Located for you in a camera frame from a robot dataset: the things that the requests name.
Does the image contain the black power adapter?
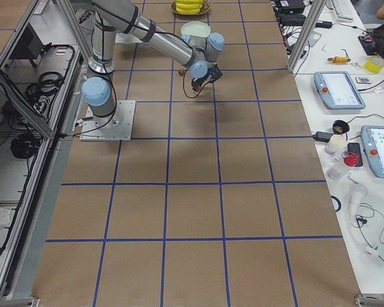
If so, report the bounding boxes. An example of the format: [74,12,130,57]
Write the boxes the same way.
[312,131,333,143]

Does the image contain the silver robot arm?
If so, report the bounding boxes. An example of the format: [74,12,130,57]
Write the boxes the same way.
[88,1,225,93]

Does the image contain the black bowl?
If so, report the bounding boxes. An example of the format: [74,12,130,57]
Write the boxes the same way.
[332,120,350,135]

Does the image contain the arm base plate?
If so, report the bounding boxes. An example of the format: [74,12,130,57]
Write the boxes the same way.
[115,32,142,45]
[79,100,136,141]

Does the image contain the pale green plate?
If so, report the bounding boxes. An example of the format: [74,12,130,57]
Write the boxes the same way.
[180,21,211,38]

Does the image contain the coiled black cables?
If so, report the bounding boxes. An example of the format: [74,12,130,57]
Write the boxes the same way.
[11,70,67,161]

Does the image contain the white handheld device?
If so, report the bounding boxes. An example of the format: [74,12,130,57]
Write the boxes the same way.
[348,184,368,228]

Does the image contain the brown wicker basket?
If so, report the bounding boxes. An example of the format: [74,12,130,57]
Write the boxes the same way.
[171,0,211,15]

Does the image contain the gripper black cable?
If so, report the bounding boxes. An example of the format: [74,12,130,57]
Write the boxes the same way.
[182,68,212,99]

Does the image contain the yellow banana bunch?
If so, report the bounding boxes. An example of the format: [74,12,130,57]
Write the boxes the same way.
[175,0,203,15]

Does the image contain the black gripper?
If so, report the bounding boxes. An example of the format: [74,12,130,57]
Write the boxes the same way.
[191,64,223,91]

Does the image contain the grey teach pendant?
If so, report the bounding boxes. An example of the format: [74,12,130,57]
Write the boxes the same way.
[361,125,384,178]
[314,71,366,109]

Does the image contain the white keyboard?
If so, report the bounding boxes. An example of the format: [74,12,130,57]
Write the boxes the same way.
[327,0,354,22]

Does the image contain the aluminium side rail frame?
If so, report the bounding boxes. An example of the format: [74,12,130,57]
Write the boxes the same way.
[0,1,83,304]

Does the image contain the gold cylinder tool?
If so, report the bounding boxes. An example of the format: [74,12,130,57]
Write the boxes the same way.
[327,56,351,64]

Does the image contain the black electronics box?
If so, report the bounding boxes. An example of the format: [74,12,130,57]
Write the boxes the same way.
[10,23,44,68]

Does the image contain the yellow tape roll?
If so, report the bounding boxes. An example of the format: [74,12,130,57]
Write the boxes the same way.
[364,56,384,74]

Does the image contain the red round object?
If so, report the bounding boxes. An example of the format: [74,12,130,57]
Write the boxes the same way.
[343,152,358,167]

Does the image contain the grey teach pendant upper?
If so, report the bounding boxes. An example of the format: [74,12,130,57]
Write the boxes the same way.
[314,71,366,109]

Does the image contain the aluminium frame post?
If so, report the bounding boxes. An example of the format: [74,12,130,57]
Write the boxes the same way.
[286,0,326,72]

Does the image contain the grey teach pendant lower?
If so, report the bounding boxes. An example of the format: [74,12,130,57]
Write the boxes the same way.
[361,125,384,178]

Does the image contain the black smartphone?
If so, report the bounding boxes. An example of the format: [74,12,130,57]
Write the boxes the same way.
[348,142,363,167]

